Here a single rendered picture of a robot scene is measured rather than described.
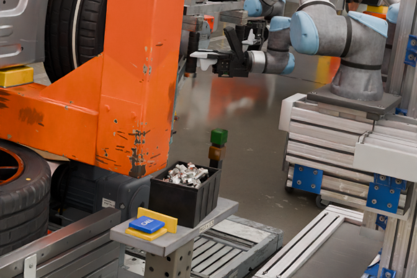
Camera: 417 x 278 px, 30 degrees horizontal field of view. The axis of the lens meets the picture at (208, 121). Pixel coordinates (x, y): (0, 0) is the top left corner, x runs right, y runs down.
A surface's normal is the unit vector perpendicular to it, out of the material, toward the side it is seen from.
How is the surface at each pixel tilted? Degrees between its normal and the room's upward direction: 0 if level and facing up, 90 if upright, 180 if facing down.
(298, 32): 95
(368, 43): 91
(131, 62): 90
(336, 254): 0
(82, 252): 90
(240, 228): 0
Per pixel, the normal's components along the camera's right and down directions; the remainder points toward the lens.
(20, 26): 0.87, 0.22
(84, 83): -0.47, 0.18
